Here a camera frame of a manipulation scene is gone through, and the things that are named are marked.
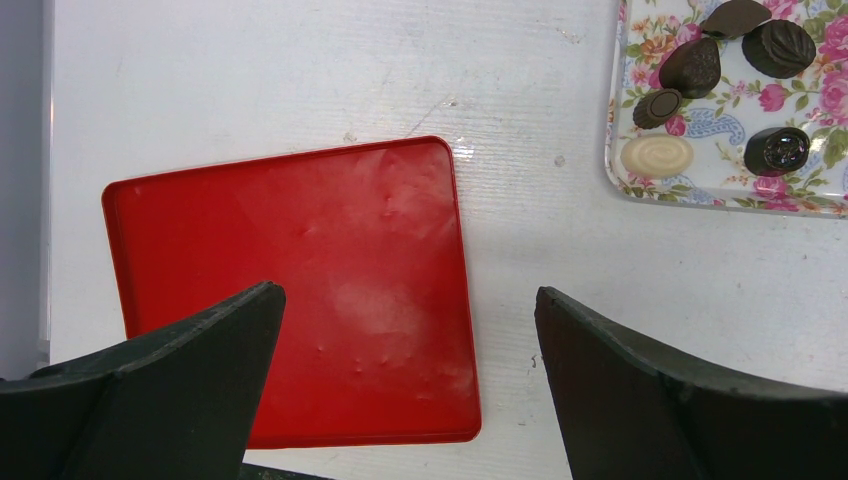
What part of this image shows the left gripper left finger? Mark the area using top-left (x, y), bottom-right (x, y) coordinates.
top-left (1, 282), bottom-right (286, 479)

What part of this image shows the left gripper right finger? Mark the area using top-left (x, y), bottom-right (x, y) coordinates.
top-left (534, 287), bottom-right (847, 479)

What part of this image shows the white swirl oval chocolate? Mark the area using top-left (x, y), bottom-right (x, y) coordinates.
top-left (620, 134), bottom-right (694, 179)

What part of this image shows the dark rose round chocolate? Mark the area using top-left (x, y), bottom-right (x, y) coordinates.
top-left (743, 127), bottom-right (811, 177)

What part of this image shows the dark round ridged chocolate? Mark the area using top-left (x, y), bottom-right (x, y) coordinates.
top-left (632, 88), bottom-right (683, 129)

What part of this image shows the dark teardrop chocolate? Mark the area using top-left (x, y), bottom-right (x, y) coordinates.
top-left (659, 38), bottom-right (722, 99)

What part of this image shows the dark leaf chocolate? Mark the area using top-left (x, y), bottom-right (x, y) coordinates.
top-left (742, 20), bottom-right (817, 79)

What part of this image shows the red box lid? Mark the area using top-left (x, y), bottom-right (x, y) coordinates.
top-left (101, 136), bottom-right (482, 450)

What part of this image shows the floral rectangular tray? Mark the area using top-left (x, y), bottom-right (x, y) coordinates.
top-left (605, 1), bottom-right (847, 217)

